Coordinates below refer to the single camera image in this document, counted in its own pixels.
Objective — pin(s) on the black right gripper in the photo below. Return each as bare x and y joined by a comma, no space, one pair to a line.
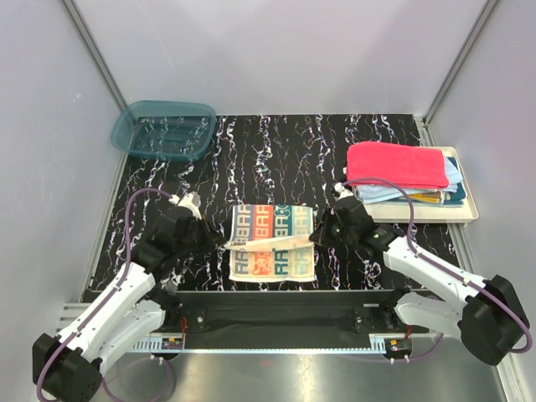
321,235

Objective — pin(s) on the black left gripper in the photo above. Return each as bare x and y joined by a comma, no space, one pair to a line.
212,239

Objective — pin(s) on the red towel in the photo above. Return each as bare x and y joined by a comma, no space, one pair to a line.
406,166

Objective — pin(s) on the white striped cloth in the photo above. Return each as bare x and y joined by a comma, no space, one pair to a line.
270,243

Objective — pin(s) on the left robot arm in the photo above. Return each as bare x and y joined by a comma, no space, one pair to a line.
70,365

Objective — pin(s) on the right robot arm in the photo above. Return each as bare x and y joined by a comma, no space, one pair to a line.
486,316

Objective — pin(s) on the white rectangular tray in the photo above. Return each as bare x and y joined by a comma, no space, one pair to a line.
424,213

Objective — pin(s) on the brown yellow folded towel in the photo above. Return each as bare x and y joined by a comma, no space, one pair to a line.
434,198

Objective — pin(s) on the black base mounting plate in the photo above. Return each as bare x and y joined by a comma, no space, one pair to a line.
272,318

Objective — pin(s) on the teal round laundry basket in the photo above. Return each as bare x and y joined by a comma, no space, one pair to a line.
169,131

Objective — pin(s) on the left orange connector box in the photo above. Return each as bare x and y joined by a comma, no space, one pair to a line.
173,343

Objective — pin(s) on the orange connector box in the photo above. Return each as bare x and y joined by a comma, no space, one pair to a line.
399,345
173,343

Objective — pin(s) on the teal white folded towel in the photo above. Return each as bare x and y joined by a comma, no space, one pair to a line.
455,193

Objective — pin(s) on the right orange connector box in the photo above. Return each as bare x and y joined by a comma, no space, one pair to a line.
399,345

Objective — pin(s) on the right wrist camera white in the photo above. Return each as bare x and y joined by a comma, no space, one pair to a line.
340,191

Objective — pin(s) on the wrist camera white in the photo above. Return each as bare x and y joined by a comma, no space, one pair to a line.
189,201
340,191

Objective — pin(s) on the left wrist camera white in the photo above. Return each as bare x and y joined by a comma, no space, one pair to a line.
189,201

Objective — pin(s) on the aluminium front rail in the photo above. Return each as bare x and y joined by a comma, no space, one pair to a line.
293,344

